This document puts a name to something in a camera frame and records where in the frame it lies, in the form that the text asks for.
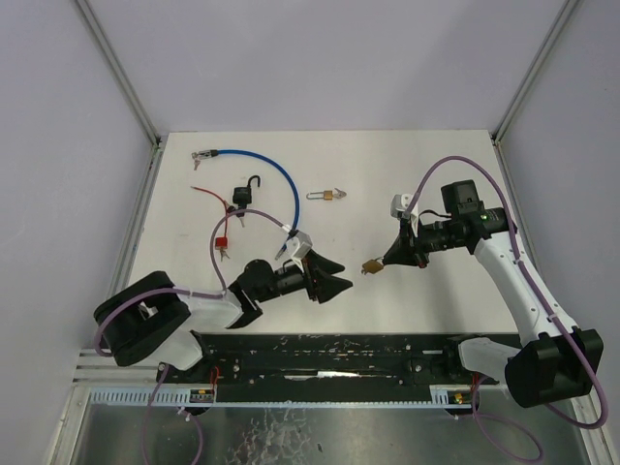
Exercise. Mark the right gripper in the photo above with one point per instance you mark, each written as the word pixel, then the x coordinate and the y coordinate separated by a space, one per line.
pixel 415 245

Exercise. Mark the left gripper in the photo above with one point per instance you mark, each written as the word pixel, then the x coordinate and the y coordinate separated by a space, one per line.
pixel 313 276

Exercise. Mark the small brass padlock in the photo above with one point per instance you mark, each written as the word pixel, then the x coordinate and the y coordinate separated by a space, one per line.
pixel 372 266

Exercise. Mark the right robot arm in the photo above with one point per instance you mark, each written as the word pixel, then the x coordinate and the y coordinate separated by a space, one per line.
pixel 556 359

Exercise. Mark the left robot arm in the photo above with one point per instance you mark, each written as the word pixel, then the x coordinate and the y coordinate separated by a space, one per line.
pixel 153 318

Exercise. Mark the long shackle brass padlock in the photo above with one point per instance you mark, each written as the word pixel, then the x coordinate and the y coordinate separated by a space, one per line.
pixel 326 195

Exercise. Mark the silver keys of long padlock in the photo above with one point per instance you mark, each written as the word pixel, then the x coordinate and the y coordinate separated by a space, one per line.
pixel 338 194

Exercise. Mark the keys of red padlock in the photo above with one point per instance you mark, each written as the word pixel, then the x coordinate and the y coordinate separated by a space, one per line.
pixel 223 254

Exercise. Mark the black padlock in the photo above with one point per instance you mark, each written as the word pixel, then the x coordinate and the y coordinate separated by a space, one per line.
pixel 242 195

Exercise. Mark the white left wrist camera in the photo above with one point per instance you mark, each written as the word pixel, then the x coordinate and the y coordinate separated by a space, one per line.
pixel 298 244

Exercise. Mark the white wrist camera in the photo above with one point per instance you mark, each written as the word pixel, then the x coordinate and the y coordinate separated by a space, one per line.
pixel 298 244
pixel 399 209

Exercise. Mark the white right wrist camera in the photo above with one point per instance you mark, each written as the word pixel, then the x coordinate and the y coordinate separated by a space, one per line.
pixel 399 209

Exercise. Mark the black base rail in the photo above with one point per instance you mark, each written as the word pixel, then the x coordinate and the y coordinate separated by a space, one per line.
pixel 242 360

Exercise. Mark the blue cable lock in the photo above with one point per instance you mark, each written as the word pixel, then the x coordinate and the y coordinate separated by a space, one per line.
pixel 210 191

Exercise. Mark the keys of blue cable lock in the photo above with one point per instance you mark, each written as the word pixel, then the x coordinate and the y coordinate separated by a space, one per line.
pixel 197 159

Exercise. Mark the right aluminium frame post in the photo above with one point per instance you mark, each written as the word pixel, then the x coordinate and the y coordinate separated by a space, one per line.
pixel 535 68

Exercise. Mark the aluminium frame post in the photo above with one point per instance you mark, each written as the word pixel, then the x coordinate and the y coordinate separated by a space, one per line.
pixel 535 68
pixel 127 90

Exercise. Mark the left aluminium frame post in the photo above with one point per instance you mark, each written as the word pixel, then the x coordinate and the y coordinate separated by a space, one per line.
pixel 127 90

